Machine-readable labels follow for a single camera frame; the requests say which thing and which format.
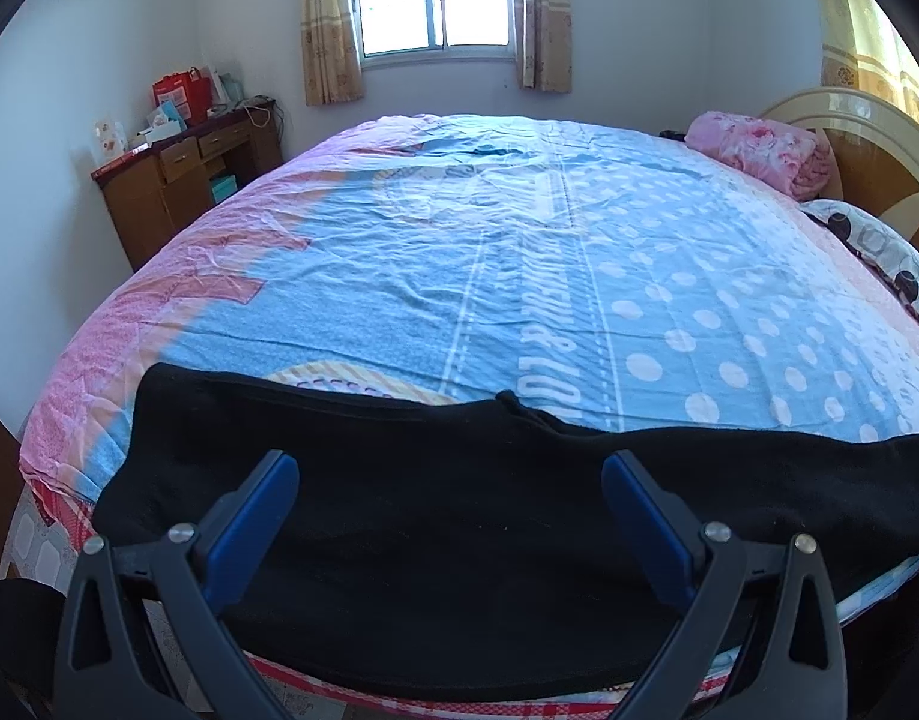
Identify yellow patterned curtain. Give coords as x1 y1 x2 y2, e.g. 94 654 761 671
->
808 0 919 102

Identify white printed card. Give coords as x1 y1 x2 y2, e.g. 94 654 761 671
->
93 118 126 166

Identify brown wooden desk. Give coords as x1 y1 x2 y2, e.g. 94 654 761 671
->
91 101 286 272

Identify black pants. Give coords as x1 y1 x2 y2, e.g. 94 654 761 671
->
91 361 919 702

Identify bed with blue pink sheet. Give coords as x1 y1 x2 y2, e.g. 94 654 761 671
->
18 114 919 616

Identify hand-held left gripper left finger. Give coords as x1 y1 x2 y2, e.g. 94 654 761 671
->
52 450 301 720

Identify beige patterned curtain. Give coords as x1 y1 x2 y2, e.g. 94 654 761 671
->
520 0 574 91
300 0 366 107

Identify white tissue box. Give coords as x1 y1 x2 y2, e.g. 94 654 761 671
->
127 124 186 152

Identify folded pink floral blanket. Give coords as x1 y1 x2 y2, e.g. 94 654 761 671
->
684 111 839 202

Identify red checked mattress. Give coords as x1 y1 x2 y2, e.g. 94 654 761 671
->
0 487 100 593

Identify red gift bag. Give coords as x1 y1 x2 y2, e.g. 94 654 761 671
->
151 69 214 127

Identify grey patterned pillow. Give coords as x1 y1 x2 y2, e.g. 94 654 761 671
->
800 199 919 346

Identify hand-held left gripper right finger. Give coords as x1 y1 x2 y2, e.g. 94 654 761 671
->
600 451 843 720

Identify sliding window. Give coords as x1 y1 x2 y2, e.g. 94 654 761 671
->
345 0 520 61

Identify cream wooden bed headboard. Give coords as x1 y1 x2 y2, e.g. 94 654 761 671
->
759 88 919 275

